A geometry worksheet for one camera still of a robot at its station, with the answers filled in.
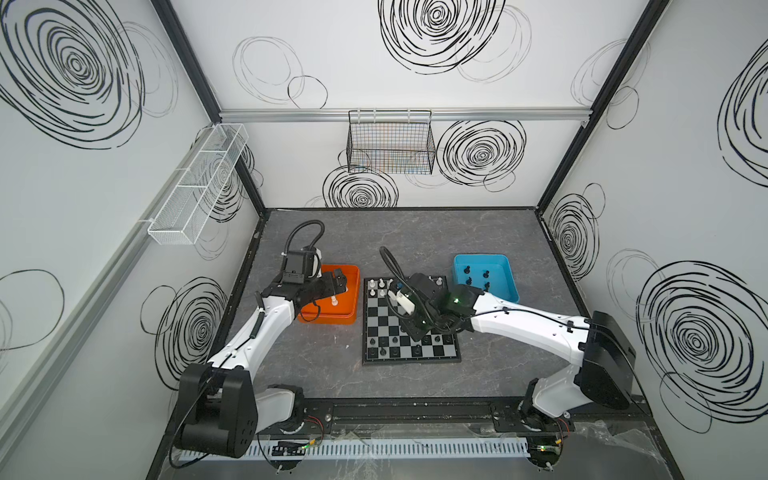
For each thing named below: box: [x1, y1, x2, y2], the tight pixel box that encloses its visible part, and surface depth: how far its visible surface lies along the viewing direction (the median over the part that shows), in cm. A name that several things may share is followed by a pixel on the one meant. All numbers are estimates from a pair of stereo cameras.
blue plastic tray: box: [453, 254, 520, 304], surface depth 103 cm
